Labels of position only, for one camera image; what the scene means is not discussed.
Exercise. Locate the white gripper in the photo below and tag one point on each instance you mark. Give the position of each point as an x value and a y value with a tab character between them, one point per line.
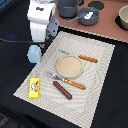
42	20

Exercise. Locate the white toy fish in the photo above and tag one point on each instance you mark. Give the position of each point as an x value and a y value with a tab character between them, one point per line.
89	15

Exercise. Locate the yellow butter box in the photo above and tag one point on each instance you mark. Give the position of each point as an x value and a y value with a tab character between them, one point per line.
34	88

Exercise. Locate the brown toy sausage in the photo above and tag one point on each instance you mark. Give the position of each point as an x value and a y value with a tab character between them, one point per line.
62	90

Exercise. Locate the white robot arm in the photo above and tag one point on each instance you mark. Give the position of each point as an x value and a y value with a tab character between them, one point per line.
41	1

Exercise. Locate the grey toy pot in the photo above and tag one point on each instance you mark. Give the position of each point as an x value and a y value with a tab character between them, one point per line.
68	8

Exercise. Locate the grey toy saucepan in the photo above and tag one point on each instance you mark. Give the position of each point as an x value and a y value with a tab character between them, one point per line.
84	11

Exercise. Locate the round wooden plate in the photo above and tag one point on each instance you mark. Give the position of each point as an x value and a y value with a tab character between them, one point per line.
69	66

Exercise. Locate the black stove burner disc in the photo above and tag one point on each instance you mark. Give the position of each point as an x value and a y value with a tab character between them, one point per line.
96	4

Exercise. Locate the woven beige placemat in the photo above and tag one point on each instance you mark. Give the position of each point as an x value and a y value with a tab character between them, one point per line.
81	108

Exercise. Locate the beige bowl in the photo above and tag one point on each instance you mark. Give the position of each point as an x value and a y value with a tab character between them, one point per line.
123	14

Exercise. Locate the fork with orange handle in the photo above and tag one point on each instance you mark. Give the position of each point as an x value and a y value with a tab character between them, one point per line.
55	77

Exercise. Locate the knife with orange handle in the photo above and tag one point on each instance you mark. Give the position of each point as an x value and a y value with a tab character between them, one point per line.
80	56

